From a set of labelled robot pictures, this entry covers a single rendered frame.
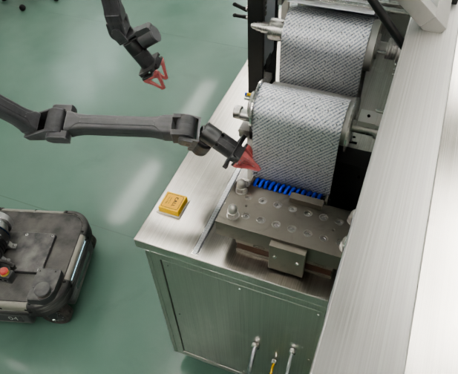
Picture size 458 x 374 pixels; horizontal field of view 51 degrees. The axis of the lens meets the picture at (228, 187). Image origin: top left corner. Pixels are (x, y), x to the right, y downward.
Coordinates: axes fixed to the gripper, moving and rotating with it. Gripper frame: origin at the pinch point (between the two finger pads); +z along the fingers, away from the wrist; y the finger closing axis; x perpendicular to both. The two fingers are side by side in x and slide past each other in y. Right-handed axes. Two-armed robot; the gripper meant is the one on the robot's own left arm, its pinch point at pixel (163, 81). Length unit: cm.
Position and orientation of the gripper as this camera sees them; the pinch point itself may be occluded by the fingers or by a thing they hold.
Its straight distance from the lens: 182.1
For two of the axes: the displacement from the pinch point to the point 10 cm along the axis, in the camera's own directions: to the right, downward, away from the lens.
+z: 5.2, 6.0, 6.0
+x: -8.5, 2.9, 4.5
